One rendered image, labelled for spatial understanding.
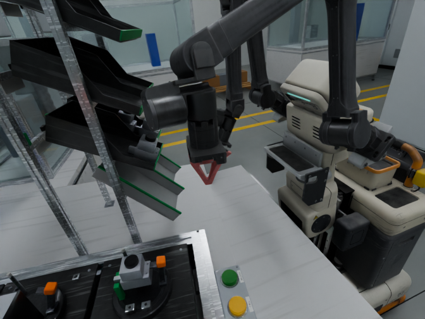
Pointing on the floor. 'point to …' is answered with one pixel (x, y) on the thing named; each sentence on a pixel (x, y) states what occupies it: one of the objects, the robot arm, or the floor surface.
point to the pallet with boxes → (220, 80)
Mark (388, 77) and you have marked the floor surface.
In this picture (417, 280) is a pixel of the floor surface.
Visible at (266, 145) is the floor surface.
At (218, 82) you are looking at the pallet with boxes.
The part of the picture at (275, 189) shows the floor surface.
